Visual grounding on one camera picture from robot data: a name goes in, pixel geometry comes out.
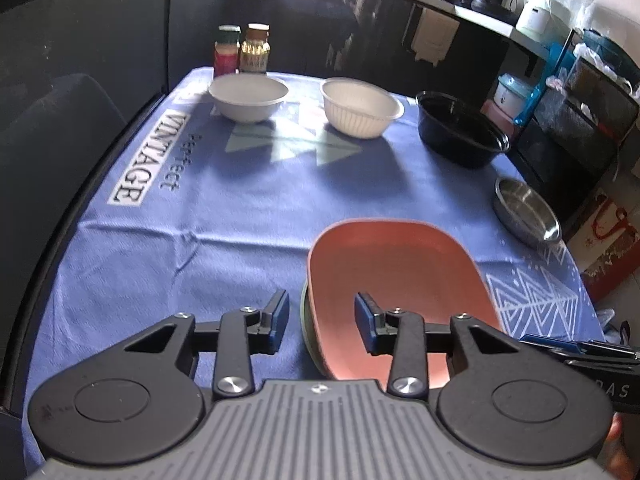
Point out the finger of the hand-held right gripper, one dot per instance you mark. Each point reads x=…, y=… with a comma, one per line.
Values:
x=560, y=345

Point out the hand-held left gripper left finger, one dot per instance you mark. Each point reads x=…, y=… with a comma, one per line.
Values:
x=279, y=317

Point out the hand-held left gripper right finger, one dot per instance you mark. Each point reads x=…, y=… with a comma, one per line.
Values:
x=364, y=320

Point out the dark green plate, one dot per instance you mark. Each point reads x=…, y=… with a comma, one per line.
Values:
x=305, y=330

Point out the pink plate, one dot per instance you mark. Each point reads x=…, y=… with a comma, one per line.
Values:
x=400, y=265

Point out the steel bowl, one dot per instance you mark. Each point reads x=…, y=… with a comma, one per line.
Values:
x=527, y=210

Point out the black plastic bowl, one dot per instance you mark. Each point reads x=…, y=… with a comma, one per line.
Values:
x=460, y=127

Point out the ribbed white bowl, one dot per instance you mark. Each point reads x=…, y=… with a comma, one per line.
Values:
x=360, y=102

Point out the smooth white bowl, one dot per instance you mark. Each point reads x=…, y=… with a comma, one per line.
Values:
x=247, y=91

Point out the person's right hand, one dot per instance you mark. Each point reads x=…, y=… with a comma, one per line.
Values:
x=616, y=447

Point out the blue printed tablecloth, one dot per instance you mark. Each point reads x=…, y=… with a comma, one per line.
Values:
x=200, y=240

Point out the red paper bag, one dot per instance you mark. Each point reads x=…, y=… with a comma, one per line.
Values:
x=607, y=245

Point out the black storage rack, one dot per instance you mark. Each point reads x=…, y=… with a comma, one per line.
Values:
x=575, y=125

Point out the blue and white pot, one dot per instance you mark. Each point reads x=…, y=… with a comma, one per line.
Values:
x=512, y=95

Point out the red jar with green lid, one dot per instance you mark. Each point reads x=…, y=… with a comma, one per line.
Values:
x=226, y=57

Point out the brown glass jar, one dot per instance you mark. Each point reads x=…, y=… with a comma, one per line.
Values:
x=255, y=52

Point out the dark chair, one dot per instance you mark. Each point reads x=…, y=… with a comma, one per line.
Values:
x=60, y=125

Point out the hanging beige towel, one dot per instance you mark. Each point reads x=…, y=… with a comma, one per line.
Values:
x=436, y=35

